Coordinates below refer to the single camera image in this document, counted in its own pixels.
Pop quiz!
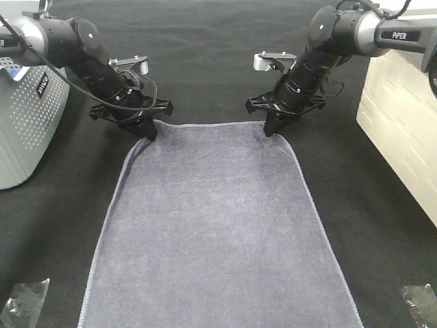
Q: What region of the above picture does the clear tape strip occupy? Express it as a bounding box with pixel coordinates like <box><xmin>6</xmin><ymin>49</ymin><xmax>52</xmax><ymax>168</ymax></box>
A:
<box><xmin>1</xmin><ymin>278</ymin><xmax>51</xmax><ymax>328</ymax></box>
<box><xmin>400</xmin><ymin>284</ymin><xmax>436</xmax><ymax>328</ymax></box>

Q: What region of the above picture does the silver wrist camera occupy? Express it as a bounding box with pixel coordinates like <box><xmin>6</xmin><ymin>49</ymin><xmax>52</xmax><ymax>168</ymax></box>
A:
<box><xmin>253</xmin><ymin>51</ymin><xmax>297</xmax><ymax>74</ymax></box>
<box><xmin>108</xmin><ymin>55</ymin><xmax>149</xmax><ymax>75</ymax></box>

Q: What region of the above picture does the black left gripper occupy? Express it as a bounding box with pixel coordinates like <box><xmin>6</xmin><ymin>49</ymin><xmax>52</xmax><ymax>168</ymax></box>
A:
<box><xmin>89</xmin><ymin>92</ymin><xmax>173</xmax><ymax>141</ymax></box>

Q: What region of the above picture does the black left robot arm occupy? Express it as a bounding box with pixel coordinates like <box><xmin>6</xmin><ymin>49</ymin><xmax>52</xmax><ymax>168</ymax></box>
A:
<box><xmin>1</xmin><ymin>11</ymin><xmax>173</xmax><ymax>141</ymax></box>

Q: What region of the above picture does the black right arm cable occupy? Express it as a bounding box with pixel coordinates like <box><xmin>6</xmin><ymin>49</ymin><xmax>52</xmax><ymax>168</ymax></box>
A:
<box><xmin>320</xmin><ymin>0</ymin><xmax>412</xmax><ymax>98</ymax></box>

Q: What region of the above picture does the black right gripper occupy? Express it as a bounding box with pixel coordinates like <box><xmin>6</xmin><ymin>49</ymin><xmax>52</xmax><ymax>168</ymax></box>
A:
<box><xmin>245</xmin><ymin>92</ymin><xmax>326</xmax><ymax>137</ymax></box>

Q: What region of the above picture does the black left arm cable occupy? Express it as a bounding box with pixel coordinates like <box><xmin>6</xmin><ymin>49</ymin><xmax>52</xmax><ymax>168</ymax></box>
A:
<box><xmin>0</xmin><ymin>0</ymin><xmax>158</xmax><ymax>112</ymax></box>

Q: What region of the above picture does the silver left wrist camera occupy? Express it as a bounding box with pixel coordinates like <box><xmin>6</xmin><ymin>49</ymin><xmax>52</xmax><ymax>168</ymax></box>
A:
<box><xmin>108</xmin><ymin>55</ymin><xmax>149</xmax><ymax>75</ymax></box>

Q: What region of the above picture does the grey perforated laundry basket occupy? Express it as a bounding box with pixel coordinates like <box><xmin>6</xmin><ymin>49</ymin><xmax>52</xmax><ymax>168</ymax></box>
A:
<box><xmin>1</xmin><ymin>57</ymin><xmax>70</xmax><ymax>190</ymax></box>

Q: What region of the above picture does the white storage box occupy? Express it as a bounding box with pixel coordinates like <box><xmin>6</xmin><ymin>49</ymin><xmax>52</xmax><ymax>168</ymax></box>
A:
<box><xmin>356</xmin><ymin>50</ymin><xmax>436</xmax><ymax>223</ymax></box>

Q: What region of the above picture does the grey-blue microfibre towel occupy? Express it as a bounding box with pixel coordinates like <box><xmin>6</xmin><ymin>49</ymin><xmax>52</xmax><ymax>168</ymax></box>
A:
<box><xmin>78</xmin><ymin>121</ymin><xmax>362</xmax><ymax>327</ymax></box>

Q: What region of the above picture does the clear tape strip right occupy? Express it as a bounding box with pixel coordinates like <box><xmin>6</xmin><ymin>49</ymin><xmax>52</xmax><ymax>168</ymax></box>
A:
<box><xmin>400</xmin><ymin>284</ymin><xmax>436</xmax><ymax>328</ymax></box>

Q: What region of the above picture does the clear tape strip left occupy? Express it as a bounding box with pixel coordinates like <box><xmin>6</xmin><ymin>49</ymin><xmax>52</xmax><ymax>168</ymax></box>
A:
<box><xmin>1</xmin><ymin>278</ymin><xmax>51</xmax><ymax>328</ymax></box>

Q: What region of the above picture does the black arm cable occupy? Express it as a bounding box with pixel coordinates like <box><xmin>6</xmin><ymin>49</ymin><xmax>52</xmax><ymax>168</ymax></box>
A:
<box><xmin>0</xmin><ymin>0</ymin><xmax>158</xmax><ymax>112</ymax></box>
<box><xmin>320</xmin><ymin>0</ymin><xmax>412</xmax><ymax>98</ymax></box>

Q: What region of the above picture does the blue cloth in basket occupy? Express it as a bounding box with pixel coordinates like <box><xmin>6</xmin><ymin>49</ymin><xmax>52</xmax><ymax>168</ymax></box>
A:
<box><xmin>7</xmin><ymin>68</ymin><xmax>21</xmax><ymax>81</ymax></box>

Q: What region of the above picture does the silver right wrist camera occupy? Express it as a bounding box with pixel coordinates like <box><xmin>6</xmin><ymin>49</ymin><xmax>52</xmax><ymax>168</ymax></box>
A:
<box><xmin>253</xmin><ymin>51</ymin><xmax>297</xmax><ymax>74</ymax></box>

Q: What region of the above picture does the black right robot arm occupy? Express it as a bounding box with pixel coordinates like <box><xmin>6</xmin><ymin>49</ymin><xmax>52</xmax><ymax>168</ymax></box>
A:
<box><xmin>245</xmin><ymin>1</ymin><xmax>436</xmax><ymax>136</ymax></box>

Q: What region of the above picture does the black table cloth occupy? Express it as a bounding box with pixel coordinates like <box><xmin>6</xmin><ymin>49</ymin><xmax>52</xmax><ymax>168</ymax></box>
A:
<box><xmin>1</xmin><ymin>1</ymin><xmax>436</xmax><ymax>327</ymax></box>

